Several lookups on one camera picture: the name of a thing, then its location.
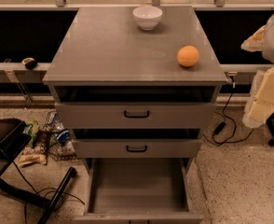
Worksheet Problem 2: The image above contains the black tape measure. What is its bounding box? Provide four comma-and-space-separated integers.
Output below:
22, 57, 37, 70

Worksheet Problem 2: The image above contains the black floor cable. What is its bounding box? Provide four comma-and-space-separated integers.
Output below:
11, 161, 87, 224

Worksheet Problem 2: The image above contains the grey top drawer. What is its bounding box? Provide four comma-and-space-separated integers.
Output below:
55, 103, 215, 129

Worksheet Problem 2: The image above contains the white ceramic bowl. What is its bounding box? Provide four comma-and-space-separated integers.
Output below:
132, 6, 163, 31

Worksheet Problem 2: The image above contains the green snack bag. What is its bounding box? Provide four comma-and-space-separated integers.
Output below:
23, 119, 39, 138

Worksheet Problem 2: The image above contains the wire basket with items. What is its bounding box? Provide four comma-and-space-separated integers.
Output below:
43, 111, 76, 161

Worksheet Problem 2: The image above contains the yellow snack bag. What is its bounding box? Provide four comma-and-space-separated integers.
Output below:
18, 147, 47, 167

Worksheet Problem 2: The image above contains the black power adapter cable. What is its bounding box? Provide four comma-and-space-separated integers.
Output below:
202, 72, 255, 147

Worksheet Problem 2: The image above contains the orange fruit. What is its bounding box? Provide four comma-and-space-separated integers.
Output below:
177, 46, 199, 67

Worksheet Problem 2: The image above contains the grey middle drawer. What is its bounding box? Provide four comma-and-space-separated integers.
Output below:
73, 139, 201, 158

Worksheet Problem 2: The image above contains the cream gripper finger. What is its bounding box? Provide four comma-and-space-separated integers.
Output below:
240, 26, 265, 52
242, 102, 274, 128

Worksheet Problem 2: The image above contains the grey drawer cabinet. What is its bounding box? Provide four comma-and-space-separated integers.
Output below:
42, 6, 229, 175

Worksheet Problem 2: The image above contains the grey open bottom drawer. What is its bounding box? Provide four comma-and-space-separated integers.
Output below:
75, 158, 203, 224

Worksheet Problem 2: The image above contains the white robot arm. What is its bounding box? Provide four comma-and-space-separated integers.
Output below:
240, 14, 274, 128

